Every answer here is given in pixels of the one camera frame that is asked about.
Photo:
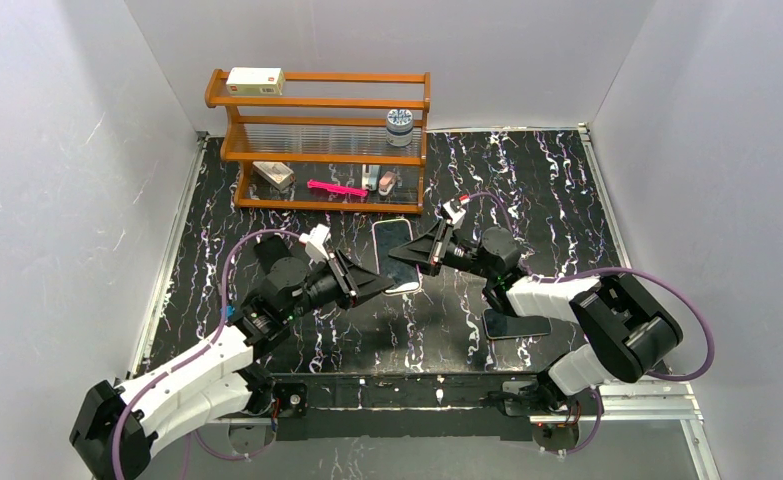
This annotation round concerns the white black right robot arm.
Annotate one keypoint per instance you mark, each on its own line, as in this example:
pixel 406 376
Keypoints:
pixel 627 330

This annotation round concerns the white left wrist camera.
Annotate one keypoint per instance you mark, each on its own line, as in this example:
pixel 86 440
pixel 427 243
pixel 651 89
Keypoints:
pixel 314 243

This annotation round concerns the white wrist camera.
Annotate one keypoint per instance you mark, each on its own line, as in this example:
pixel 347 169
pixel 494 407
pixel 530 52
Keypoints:
pixel 454 211
pixel 314 243

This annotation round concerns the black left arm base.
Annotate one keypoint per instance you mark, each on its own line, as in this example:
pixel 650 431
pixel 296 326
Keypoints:
pixel 259 418

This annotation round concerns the small grey white box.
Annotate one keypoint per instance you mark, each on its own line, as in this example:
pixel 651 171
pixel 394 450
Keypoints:
pixel 279 175

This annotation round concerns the aluminium front frame rail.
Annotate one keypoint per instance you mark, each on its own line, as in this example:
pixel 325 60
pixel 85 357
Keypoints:
pixel 458 405

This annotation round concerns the pink comb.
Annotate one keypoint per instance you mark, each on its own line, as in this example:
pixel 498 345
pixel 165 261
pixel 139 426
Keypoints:
pixel 337 189

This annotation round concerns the black phone with light edge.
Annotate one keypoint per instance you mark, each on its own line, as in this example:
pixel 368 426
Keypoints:
pixel 499 326

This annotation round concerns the white red box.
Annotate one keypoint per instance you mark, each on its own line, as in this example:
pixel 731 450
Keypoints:
pixel 247 81

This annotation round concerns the small white blue box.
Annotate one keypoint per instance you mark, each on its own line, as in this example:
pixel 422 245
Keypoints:
pixel 370 177

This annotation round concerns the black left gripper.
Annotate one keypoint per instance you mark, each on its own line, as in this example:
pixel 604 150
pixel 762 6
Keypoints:
pixel 343 277

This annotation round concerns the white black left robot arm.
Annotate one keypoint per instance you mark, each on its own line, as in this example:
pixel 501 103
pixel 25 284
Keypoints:
pixel 120 428

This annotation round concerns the round blue white tin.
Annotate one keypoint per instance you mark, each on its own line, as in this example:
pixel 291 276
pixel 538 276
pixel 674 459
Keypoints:
pixel 399 127

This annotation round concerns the pink white stapler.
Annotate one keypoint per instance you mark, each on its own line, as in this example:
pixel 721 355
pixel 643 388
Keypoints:
pixel 387 183

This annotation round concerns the orange wooden shelf rack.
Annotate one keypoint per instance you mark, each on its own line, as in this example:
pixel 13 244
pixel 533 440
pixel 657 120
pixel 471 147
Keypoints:
pixel 326 126

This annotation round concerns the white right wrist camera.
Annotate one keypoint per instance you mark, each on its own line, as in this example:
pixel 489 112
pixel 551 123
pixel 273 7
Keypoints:
pixel 454 211

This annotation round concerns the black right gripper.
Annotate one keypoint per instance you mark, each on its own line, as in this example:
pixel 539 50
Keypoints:
pixel 439 245

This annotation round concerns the black phone case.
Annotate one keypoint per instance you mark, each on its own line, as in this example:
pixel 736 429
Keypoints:
pixel 270 250

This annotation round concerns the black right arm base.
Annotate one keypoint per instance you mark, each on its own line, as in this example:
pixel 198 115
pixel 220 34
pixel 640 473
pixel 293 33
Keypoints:
pixel 562 424

